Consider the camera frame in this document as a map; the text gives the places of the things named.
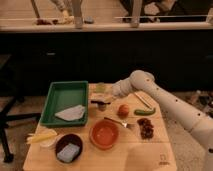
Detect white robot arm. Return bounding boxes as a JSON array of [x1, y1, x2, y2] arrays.
[[107, 70, 213, 171]]

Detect small metal cup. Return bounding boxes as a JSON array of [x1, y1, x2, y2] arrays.
[[97, 102, 107, 111]]

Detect orange round fruit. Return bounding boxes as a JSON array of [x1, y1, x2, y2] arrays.
[[117, 104, 130, 118]]

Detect wooden chopsticks pair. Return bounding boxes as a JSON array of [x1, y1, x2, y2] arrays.
[[134, 93, 153, 109]]

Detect metal fork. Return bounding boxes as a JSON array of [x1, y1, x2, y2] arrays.
[[104, 117, 134, 129]]

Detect orange ceramic bowl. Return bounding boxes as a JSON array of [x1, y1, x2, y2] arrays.
[[89, 119, 119, 150]]

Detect grey folded cloth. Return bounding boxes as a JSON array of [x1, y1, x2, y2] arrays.
[[55, 105, 85, 121]]

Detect green plastic tray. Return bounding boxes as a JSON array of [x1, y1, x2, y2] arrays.
[[40, 81, 89, 128]]

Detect dark red grape bunch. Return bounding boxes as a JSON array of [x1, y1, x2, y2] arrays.
[[137, 118, 154, 139]]

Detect dark brown bowl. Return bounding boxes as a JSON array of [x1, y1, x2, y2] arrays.
[[55, 134, 83, 163]]

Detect blue sponge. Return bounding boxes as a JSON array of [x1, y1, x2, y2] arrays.
[[57, 143, 80, 163]]

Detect small white bowl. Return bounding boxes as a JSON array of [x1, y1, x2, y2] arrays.
[[39, 129, 57, 149]]

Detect black office chair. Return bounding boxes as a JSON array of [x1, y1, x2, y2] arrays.
[[0, 54, 41, 163]]

